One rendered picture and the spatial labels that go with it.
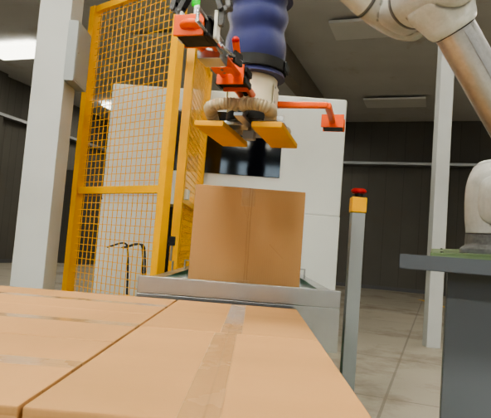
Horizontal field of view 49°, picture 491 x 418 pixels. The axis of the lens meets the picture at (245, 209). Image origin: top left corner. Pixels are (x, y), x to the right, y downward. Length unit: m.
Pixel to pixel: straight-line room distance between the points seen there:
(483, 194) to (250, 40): 0.87
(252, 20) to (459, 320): 1.14
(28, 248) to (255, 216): 1.24
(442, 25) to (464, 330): 0.81
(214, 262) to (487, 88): 1.05
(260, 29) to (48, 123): 1.30
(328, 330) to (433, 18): 1.04
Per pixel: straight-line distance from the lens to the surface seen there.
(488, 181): 1.66
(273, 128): 1.69
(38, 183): 2.74
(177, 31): 1.32
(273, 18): 1.89
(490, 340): 1.64
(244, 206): 1.92
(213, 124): 1.73
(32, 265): 2.73
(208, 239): 1.92
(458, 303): 1.62
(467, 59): 1.44
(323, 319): 1.87
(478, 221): 1.68
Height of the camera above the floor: 0.73
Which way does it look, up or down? 4 degrees up
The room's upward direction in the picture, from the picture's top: 4 degrees clockwise
